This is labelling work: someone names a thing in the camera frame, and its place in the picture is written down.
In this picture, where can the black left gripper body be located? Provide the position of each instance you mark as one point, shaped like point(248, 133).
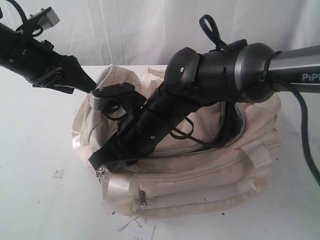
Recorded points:
point(56, 74)

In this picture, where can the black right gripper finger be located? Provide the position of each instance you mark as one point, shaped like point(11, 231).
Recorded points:
point(103, 156)
point(114, 166)

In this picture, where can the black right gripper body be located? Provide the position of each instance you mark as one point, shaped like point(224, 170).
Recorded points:
point(147, 121)

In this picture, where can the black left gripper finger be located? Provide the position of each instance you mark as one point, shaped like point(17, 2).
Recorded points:
point(77, 78)

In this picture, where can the beige fabric duffel bag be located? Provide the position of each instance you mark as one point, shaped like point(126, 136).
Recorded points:
point(179, 178)

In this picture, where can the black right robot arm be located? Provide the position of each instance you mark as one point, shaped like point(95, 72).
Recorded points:
point(231, 73)

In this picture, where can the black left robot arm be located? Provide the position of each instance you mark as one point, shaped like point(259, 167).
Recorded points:
point(37, 61)

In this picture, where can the clear plastic scrap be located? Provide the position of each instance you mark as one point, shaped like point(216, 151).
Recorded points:
point(59, 174)

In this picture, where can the white square hang tag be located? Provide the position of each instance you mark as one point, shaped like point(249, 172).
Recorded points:
point(137, 228)

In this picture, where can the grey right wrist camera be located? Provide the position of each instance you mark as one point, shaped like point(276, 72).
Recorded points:
point(110, 99)

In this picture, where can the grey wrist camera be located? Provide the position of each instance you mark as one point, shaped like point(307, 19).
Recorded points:
point(110, 99)
point(46, 18)

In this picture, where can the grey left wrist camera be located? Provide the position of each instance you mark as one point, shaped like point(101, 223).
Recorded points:
point(46, 18)

